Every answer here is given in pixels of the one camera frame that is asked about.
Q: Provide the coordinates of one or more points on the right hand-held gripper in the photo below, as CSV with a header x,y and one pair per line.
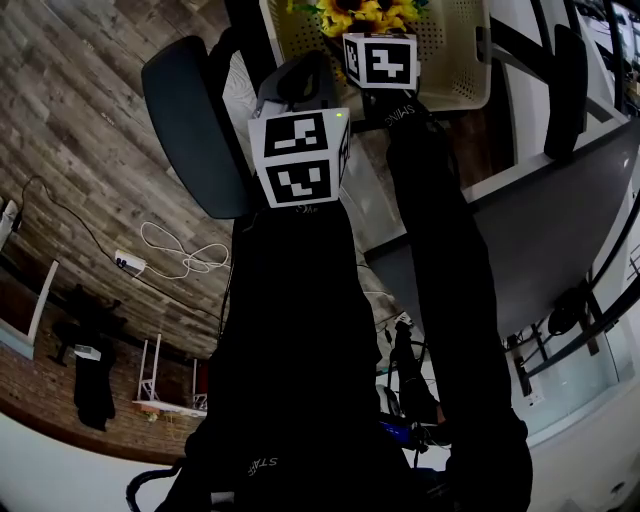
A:
x,y
385,62

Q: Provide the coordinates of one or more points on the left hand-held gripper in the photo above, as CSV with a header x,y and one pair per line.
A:
x,y
300,150

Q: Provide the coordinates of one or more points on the yellow sunflower bouquet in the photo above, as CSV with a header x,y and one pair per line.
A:
x,y
345,12

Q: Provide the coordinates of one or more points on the cream perforated plastic basket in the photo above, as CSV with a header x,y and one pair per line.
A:
x,y
450,65

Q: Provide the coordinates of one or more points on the person's left forearm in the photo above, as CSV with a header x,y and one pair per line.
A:
x,y
295,280

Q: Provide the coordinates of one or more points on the person's right forearm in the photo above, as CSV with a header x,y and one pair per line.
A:
x,y
435,210

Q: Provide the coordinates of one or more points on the black table top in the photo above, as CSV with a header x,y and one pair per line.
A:
x,y
550,225

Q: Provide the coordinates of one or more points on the black office chair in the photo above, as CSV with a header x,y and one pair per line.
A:
x,y
190,125

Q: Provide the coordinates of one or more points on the white floor power strip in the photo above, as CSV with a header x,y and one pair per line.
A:
x,y
131,261

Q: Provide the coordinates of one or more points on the person's black jacket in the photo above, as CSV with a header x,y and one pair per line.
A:
x,y
300,425

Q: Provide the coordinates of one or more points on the black metal railing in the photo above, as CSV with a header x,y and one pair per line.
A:
x,y
575,346

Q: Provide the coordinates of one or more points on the blue screen device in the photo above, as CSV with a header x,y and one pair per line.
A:
x,y
395,431

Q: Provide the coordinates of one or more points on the black floor stand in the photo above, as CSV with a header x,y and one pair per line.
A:
x,y
95,390

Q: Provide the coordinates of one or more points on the white desk with blue panel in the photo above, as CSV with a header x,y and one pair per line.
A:
x,y
15,342

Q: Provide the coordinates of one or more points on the white desk frame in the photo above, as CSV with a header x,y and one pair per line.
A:
x,y
175,409

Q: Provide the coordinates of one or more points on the white wall socket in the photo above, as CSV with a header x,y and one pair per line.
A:
x,y
536,398

